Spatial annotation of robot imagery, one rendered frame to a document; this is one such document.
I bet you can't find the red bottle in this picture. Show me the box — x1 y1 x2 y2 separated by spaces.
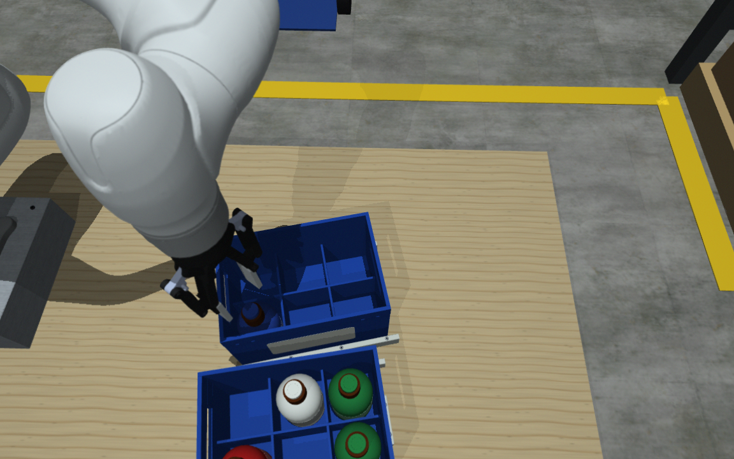
223 445 272 459

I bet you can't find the blue crate with dividers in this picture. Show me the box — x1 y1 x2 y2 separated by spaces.
217 212 391 365
198 345 394 459

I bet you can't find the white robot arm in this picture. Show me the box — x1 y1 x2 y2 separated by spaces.
0 0 280 258

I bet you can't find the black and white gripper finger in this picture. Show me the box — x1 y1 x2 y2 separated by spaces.
160 263 233 322
225 208 263 289

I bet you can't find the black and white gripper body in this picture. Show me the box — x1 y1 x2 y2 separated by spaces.
171 222 235 278

